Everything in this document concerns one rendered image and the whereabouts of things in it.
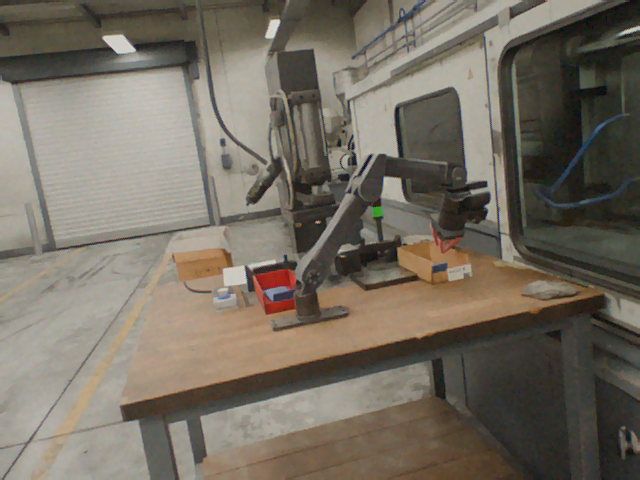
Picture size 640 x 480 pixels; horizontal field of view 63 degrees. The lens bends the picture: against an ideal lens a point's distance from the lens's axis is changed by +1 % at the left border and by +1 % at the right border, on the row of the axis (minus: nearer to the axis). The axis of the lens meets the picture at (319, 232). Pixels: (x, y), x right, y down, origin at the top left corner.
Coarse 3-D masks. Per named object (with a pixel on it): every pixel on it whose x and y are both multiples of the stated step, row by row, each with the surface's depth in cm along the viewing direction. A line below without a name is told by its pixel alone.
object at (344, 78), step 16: (336, 80) 624; (352, 80) 614; (336, 96) 636; (336, 112) 603; (336, 128) 602; (352, 128) 597; (336, 144) 614; (336, 160) 548; (352, 160) 486; (352, 176) 482
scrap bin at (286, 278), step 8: (272, 272) 167; (280, 272) 167; (288, 272) 167; (256, 280) 159; (264, 280) 166; (272, 280) 167; (280, 280) 168; (288, 280) 168; (256, 288) 161; (264, 288) 167; (288, 288) 165; (264, 296) 160; (264, 304) 142; (272, 304) 143; (280, 304) 143; (288, 304) 144; (264, 312) 145; (272, 312) 143
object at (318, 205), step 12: (300, 192) 189; (312, 192) 171; (324, 192) 174; (312, 204) 166; (324, 204) 169; (336, 204) 170; (288, 216) 173; (300, 216) 166; (312, 216) 167; (324, 216) 168
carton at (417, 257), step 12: (408, 252) 163; (420, 252) 174; (432, 252) 173; (456, 252) 156; (408, 264) 165; (420, 264) 155; (456, 264) 158; (468, 264) 151; (420, 276) 157; (432, 276) 149; (444, 276) 150; (456, 276) 151; (468, 276) 152
